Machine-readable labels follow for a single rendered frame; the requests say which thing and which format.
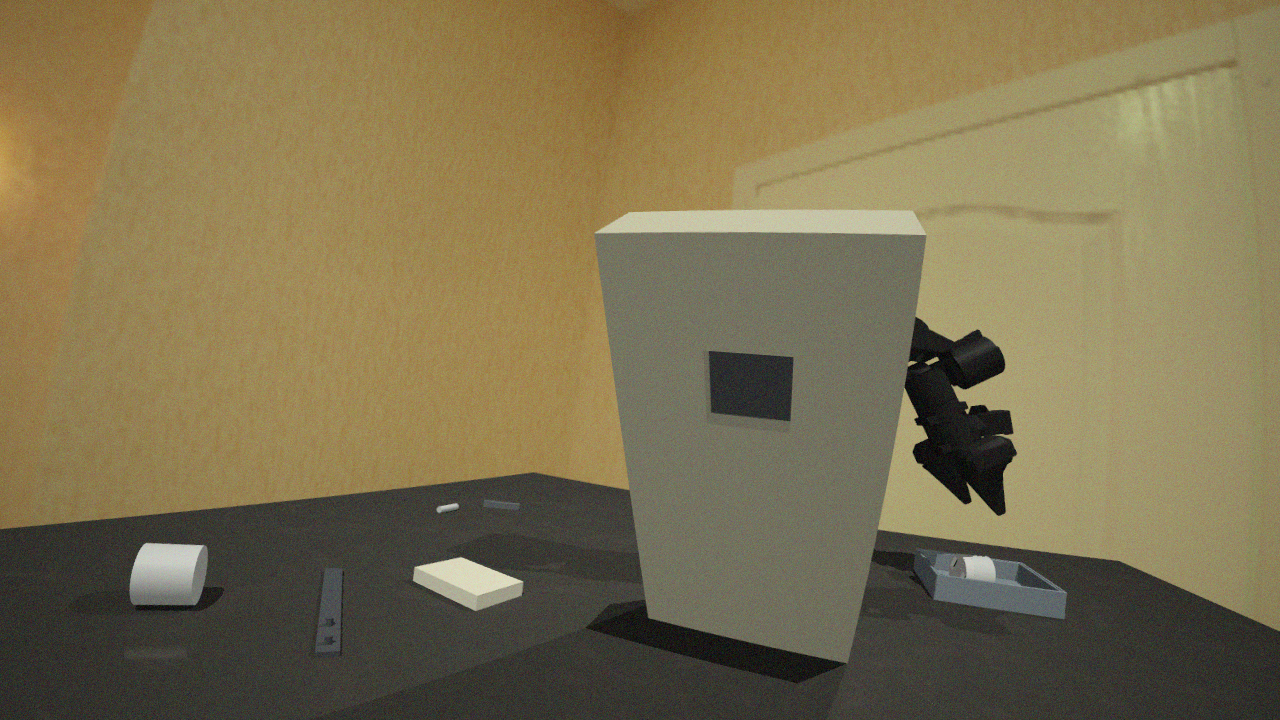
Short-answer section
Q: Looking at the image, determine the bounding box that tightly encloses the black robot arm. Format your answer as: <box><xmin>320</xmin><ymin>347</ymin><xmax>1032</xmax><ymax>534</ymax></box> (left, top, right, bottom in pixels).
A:
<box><xmin>904</xmin><ymin>316</ymin><xmax>1012</xmax><ymax>436</ymax></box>

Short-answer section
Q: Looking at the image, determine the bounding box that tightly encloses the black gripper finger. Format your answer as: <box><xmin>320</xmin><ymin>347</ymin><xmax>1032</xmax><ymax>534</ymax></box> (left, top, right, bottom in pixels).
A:
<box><xmin>961</xmin><ymin>457</ymin><xmax>1012</xmax><ymax>516</ymax></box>
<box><xmin>922</xmin><ymin>457</ymin><xmax>972</xmax><ymax>503</ymax></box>

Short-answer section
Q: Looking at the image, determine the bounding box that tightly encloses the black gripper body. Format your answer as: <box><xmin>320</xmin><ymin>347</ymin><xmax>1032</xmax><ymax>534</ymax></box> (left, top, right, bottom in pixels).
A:
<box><xmin>913</xmin><ymin>396</ymin><xmax>1018</xmax><ymax>475</ymax></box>

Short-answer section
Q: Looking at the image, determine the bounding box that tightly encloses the cream flat rectangular block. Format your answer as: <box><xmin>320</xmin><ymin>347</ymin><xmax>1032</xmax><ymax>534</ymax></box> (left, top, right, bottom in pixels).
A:
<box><xmin>413</xmin><ymin>559</ymin><xmax>524</xmax><ymax>611</ymax></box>

